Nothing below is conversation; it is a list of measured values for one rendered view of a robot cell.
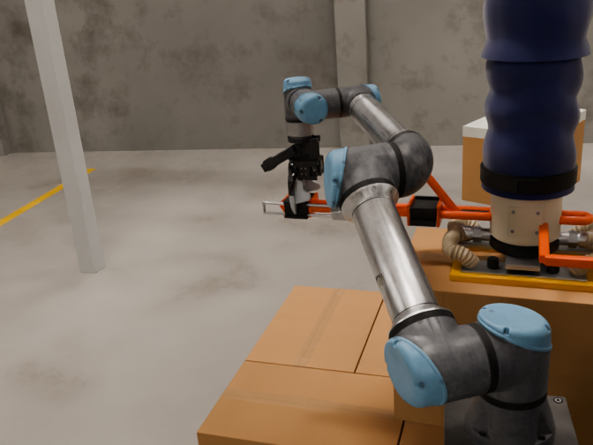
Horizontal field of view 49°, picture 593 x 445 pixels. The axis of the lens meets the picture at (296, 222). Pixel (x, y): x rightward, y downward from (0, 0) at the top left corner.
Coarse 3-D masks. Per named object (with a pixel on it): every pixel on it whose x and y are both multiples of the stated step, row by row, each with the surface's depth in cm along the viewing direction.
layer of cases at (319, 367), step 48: (288, 336) 246; (336, 336) 243; (384, 336) 241; (240, 384) 219; (288, 384) 217; (336, 384) 216; (384, 384) 214; (240, 432) 196; (288, 432) 195; (336, 432) 193; (384, 432) 192; (432, 432) 190
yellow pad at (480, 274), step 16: (464, 272) 163; (480, 272) 161; (496, 272) 161; (512, 272) 160; (528, 272) 160; (544, 272) 159; (560, 272) 158; (592, 272) 158; (544, 288) 156; (560, 288) 155; (576, 288) 154; (592, 288) 152
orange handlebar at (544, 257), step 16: (320, 208) 180; (400, 208) 174; (464, 208) 171; (480, 208) 170; (544, 224) 157; (576, 224) 160; (544, 240) 148; (544, 256) 141; (560, 256) 140; (576, 256) 140
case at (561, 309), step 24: (432, 240) 187; (432, 264) 173; (432, 288) 160; (456, 288) 159; (480, 288) 159; (504, 288) 158; (528, 288) 157; (456, 312) 159; (552, 312) 152; (576, 312) 150; (552, 336) 154; (576, 336) 152; (552, 360) 156; (576, 360) 154; (552, 384) 158; (576, 384) 156; (408, 408) 174; (432, 408) 172; (576, 408) 159; (576, 432) 161
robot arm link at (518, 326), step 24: (480, 312) 108; (504, 312) 109; (528, 312) 109; (480, 336) 104; (504, 336) 103; (528, 336) 102; (504, 360) 103; (528, 360) 104; (504, 384) 105; (528, 384) 105
